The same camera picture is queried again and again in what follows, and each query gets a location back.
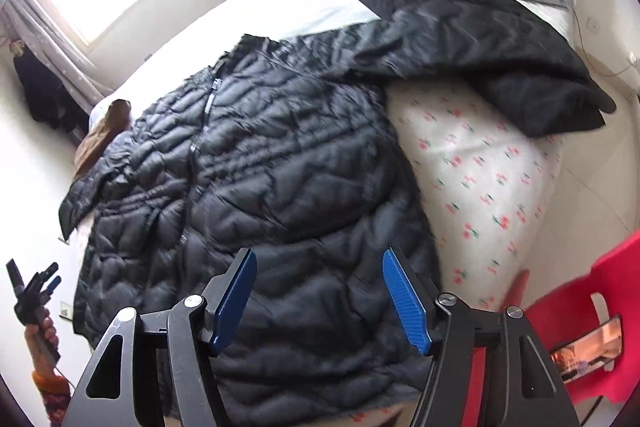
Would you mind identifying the smartphone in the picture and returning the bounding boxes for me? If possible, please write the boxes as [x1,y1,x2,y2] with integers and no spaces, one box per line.
[549,314,624,381]

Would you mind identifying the brown cloth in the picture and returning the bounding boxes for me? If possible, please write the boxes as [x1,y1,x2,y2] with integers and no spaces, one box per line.
[73,99,135,181]

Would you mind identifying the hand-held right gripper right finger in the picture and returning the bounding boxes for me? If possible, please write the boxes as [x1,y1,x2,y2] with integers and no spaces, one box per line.
[382,248,584,427]

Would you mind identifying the red plastic chair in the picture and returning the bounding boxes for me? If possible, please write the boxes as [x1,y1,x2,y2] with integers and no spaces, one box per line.
[492,229,640,406]

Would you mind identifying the black puffer jacket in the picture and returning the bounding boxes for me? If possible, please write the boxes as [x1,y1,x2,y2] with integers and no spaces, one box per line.
[58,0,617,414]

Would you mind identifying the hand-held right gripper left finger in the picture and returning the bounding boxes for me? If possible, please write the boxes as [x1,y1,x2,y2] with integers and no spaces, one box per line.
[70,248,259,427]

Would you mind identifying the person's left hand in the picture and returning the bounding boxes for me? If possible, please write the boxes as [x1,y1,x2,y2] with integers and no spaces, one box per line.
[24,314,60,375]

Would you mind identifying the thin wall cable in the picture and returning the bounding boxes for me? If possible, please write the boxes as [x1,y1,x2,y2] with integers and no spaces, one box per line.
[570,1,640,78]

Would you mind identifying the dark hanging clothes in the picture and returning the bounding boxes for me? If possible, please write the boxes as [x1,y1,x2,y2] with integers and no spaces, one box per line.
[12,51,77,134]

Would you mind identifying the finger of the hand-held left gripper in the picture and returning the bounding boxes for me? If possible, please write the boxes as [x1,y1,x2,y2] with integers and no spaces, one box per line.
[31,262,62,297]
[5,258,24,304]

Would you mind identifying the person's left forearm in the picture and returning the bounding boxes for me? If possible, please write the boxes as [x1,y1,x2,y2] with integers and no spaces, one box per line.
[30,369,73,427]

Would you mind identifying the grey patterned curtain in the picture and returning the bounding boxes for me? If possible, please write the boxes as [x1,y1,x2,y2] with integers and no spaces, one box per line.
[0,0,118,100]

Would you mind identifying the bed with floral sheet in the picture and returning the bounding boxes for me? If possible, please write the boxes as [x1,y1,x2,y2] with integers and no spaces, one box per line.
[60,0,577,427]

